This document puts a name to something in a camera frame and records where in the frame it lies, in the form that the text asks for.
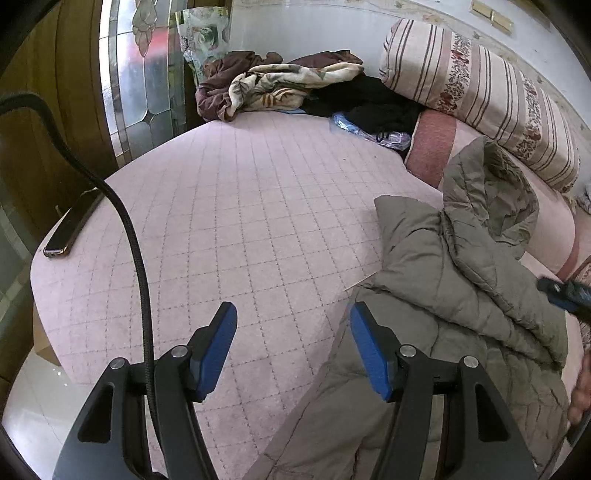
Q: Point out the person's right hand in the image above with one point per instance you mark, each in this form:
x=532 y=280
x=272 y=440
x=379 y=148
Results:
x=582 y=387

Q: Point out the clear blue plastic bag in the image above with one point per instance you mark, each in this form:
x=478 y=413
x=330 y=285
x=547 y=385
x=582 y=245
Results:
x=344 y=122

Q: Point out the leaded glass door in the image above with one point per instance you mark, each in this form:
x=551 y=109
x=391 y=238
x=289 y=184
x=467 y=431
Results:
x=138 y=92

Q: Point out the cream leaf-print blanket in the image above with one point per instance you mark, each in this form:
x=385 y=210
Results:
x=277 y=83

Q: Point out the pink folded blanket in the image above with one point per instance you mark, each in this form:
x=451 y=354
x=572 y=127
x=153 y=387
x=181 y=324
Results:
x=554 y=217

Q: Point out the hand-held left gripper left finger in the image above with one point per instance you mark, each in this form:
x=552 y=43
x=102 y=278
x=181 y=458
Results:
x=217 y=344

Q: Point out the olive puffer jacket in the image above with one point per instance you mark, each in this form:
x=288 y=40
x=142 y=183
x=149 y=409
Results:
x=438 y=277

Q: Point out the floral gift bag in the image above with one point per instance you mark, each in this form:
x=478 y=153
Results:
x=203 y=37

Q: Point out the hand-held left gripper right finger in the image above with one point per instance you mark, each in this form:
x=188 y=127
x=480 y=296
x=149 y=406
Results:
x=369 y=346

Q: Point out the pink quilted bed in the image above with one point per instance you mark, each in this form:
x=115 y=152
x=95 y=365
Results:
x=231 y=207

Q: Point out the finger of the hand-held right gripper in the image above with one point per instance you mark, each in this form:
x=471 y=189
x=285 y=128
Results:
x=561 y=290

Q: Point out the brass wall plate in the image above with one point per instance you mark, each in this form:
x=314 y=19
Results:
x=502 y=22
x=481 y=7

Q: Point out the dark smartphone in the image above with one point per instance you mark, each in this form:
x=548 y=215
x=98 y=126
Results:
x=69 y=226

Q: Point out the wooden door panel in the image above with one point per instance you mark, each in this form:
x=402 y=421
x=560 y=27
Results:
x=51 y=69

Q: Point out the grey cloth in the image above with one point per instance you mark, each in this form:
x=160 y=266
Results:
x=586 y=201

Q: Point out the cardboard box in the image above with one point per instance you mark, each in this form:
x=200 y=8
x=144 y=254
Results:
x=41 y=341

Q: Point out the brown blanket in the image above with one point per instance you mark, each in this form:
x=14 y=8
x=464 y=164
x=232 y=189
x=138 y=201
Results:
x=217 y=83

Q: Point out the striped floral pillow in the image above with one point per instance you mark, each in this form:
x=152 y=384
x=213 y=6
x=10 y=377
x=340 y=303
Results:
x=485 y=87

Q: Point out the black clothes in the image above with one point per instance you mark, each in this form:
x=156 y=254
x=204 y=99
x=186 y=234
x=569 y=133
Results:
x=369 y=101

